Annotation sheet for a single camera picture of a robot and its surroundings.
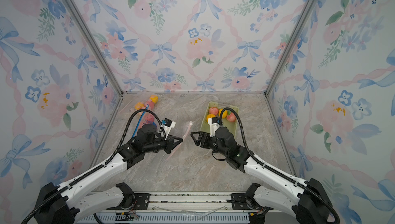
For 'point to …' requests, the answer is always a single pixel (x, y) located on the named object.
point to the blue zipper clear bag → (147, 117)
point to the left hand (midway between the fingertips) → (183, 139)
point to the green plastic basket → (232, 126)
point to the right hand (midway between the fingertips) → (195, 134)
